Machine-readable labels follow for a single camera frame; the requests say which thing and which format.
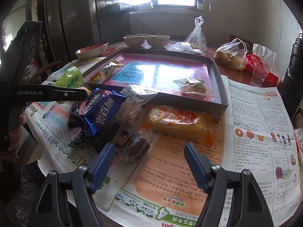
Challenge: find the clear bag of crackers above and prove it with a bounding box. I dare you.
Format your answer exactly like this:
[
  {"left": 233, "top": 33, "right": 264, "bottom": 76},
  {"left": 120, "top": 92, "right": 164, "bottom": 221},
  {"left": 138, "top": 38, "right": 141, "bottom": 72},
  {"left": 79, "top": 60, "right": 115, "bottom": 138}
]
[{"left": 114, "top": 85, "right": 158, "bottom": 126}]

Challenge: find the green egg yolk pastry pack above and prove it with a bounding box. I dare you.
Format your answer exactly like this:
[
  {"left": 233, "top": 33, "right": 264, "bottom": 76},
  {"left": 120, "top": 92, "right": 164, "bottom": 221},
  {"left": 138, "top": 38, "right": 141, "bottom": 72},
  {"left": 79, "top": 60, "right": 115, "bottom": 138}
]
[{"left": 53, "top": 66, "right": 87, "bottom": 104}]

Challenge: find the clear pastry snack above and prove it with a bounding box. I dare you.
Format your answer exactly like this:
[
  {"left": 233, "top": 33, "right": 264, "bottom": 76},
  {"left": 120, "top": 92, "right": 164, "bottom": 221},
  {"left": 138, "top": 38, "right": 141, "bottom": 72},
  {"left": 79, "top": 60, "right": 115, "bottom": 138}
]
[{"left": 174, "top": 78, "right": 208, "bottom": 99}]

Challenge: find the red tissue pack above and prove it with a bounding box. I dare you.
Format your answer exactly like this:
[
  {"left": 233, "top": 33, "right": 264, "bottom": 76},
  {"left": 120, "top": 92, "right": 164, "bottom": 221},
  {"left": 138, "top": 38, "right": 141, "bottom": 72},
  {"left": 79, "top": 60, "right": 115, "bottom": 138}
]
[{"left": 244, "top": 44, "right": 281, "bottom": 88}]

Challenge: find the crumpled white plastic bag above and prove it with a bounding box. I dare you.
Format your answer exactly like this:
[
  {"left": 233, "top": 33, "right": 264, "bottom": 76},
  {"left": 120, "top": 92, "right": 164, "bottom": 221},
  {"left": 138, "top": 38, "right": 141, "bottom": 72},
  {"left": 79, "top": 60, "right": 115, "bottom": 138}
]
[{"left": 166, "top": 42, "right": 205, "bottom": 56}]

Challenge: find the blue oreo cookie pack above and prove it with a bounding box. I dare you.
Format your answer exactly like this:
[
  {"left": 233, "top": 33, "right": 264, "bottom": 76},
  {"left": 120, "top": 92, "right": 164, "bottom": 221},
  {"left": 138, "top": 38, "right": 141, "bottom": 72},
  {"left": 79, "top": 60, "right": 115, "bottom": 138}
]
[{"left": 68, "top": 88, "right": 127, "bottom": 136}]

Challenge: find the left beige bowl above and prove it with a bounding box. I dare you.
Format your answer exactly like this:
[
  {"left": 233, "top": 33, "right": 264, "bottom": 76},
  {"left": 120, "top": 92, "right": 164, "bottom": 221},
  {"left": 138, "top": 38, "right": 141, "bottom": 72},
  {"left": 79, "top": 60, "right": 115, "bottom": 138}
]
[{"left": 123, "top": 38, "right": 145, "bottom": 48}]

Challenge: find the clear plastic cup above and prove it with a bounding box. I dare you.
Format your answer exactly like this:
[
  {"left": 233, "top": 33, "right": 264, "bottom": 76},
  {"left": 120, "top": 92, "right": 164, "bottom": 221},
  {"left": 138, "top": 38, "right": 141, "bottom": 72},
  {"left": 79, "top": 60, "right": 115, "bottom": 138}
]
[{"left": 251, "top": 63, "right": 269, "bottom": 87}]

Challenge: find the black thermos bottle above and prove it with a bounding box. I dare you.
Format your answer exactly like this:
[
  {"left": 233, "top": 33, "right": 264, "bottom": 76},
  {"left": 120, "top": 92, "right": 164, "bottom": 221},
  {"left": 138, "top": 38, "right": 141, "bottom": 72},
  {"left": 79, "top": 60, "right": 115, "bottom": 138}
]
[{"left": 278, "top": 32, "right": 302, "bottom": 117}]

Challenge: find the right beige bowl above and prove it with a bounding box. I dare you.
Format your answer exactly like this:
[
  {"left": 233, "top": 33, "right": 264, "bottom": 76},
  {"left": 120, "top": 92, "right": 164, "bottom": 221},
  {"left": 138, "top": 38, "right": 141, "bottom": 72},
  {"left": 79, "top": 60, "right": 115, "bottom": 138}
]
[{"left": 146, "top": 35, "right": 170, "bottom": 48}]

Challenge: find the right english newspaper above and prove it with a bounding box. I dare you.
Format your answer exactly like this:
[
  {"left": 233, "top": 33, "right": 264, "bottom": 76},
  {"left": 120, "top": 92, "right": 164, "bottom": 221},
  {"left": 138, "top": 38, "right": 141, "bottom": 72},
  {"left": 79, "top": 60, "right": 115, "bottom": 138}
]
[{"left": 222, "top": 76, "right": 301, "bottom": 226}]

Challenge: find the plastic bag of fried food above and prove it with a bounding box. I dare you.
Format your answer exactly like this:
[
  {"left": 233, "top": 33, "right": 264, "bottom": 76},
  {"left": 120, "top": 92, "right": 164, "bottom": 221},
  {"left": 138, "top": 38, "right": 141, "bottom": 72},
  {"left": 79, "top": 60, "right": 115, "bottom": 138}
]
[{"left": 213, "top": 40, "right": 248, "bottom": 71}]

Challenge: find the tall clear plastic bag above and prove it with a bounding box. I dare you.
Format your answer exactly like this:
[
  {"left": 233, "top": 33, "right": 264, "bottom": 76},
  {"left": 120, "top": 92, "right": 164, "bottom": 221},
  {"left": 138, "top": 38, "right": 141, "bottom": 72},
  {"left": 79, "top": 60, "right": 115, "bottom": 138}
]
[{"left": 185, "top": 16, "right": 207, "bottom": 51}]

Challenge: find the red patterned bowl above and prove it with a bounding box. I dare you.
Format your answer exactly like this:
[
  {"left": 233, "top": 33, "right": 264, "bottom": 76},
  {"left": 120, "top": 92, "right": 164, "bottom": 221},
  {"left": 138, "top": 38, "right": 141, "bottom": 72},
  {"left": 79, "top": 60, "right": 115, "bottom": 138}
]
[{"left": 75, "top": 43, "right": 108, "bottom": 59}]

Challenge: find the wooden chair left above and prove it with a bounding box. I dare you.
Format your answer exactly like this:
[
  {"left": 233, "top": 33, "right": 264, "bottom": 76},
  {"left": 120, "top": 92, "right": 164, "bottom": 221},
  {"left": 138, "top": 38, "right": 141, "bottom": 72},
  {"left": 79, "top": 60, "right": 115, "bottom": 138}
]
[{"left": 26, "top": 61, "right": 62, "bottom": 84}]

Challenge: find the dark refrigerator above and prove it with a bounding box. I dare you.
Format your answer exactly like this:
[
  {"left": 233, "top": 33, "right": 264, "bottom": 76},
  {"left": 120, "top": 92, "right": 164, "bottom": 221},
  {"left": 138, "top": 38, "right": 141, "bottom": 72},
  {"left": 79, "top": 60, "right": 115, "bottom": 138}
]
[{"left": 44, "top": 0, "right": 137, "bottom": 62}]

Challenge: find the dark chocolate cake wrapper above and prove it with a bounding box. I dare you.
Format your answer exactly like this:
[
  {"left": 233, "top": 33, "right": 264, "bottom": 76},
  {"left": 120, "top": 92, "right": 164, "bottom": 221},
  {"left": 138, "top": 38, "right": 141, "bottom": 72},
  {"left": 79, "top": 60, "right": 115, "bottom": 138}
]
[{"left": 112, "top": 131, "right": 150, "bottom": 162}]

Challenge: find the beige bowl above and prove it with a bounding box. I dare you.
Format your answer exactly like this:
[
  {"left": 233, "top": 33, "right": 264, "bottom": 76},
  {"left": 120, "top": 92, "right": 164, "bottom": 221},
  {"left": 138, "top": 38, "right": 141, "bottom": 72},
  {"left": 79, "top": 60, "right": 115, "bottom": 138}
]
[
  {"left": 123, "top": 38, "right": 145, "bottom": 48},
  {"left": 146, "top": 35, "right": 170, "bottom": 48}
]

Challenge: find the pink and blue book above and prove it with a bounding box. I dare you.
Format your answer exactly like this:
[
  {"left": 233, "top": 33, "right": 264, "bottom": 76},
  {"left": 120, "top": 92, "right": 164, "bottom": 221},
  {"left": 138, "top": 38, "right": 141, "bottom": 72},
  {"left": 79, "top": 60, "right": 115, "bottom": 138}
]
[{"left": 104, "top": 53, "right": 219, "bottom": 102}]

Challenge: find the dark cardboard box tray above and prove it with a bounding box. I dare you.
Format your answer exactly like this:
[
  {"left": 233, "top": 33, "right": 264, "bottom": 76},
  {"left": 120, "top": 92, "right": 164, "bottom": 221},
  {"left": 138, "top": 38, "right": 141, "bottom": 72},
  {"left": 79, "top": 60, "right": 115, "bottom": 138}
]
[{"left": 83, "top": 48, "right": 229, "bottom": 123}]

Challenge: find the orange rice cake pack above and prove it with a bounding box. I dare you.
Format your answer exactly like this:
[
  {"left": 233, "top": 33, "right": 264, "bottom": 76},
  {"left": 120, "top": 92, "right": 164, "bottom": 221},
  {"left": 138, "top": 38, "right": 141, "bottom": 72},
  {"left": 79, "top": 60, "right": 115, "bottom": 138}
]
[{"left": 142, "top": 105, "right": 213, "bottom": 146}]

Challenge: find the left hand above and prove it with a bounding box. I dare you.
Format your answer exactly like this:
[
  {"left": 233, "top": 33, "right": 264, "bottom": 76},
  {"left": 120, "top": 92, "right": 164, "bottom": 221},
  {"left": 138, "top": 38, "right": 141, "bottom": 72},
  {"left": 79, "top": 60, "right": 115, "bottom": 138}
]
[{"left": 8, "top": 113, "right": 26, "bottom": 152}]

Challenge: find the left colourful newspaper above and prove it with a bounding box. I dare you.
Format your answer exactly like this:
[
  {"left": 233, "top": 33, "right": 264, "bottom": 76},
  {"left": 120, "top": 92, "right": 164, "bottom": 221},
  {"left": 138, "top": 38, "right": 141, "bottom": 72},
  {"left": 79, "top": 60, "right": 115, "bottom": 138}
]
[{"left": 25, "top": 101, "right": 97, "bottom": 175}]

